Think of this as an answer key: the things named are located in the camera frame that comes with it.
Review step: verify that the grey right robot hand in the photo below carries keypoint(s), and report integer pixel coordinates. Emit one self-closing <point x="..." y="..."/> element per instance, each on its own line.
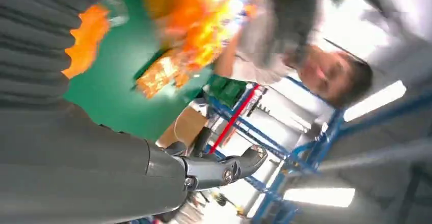
<point x="84" y="168"/>

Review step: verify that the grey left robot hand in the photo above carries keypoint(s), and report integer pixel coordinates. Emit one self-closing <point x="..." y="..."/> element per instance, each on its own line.
<point x="280" y="23"/>

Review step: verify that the person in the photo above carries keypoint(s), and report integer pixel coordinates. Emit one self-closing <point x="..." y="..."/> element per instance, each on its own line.
<point x="329" y="74"/>

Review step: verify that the green plastic crate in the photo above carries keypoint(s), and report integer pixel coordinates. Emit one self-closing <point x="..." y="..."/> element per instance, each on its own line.
<point x="235" y="92"/>
<point x="218" y="86"/>

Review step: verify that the red metal bar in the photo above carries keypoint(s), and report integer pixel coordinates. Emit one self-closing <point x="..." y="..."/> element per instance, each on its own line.
<point x="233" y="118"/>

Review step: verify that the brown cardboard box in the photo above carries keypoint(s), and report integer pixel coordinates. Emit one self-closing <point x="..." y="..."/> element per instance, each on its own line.
<point x="189" y="126"/>

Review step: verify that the long ceiling light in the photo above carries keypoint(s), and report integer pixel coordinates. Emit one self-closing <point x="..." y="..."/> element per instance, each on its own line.
<point x="374" y="101"/>
<point x="319" y="197"/>

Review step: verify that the blue metal rack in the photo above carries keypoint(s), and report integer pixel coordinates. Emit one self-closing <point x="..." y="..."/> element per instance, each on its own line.
<point x="303" y="151"/>

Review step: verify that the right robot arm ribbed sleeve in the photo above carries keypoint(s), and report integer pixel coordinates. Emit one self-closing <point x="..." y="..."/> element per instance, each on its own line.
<point x="30" y="47"/>

